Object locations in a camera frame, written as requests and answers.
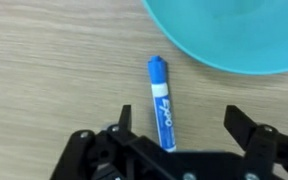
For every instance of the blue dry erase marker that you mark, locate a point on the blue dry erase marker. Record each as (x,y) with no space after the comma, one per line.
(162,110)

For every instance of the green plastic bowl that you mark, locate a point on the green plastic bowl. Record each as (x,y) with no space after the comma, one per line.
(237,30)

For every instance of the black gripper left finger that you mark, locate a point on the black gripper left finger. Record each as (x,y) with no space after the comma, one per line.
(117,140)

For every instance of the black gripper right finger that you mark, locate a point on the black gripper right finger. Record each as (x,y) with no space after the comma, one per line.
(250,133)

